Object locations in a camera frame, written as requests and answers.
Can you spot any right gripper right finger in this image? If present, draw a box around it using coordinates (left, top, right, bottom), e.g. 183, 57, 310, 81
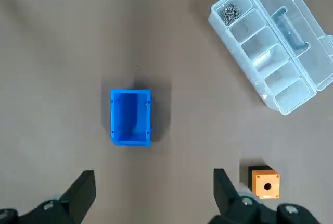
207, 168, 323, 224

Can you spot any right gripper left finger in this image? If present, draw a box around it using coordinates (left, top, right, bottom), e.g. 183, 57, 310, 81
0, 169, 96, 224

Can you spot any orange push-button box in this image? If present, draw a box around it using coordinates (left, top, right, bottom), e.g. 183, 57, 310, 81
247, 166, 281, 200

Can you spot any blue storage bin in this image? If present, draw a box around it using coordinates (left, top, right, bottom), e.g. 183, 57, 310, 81
110, 88, 152, 147

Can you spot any clear plastic organizer case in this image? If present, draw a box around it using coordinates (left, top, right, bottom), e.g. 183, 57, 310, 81
207, 0, 333, 116

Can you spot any pile of small screws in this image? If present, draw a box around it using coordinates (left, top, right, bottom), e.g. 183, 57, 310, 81
220, 2, 241, 26

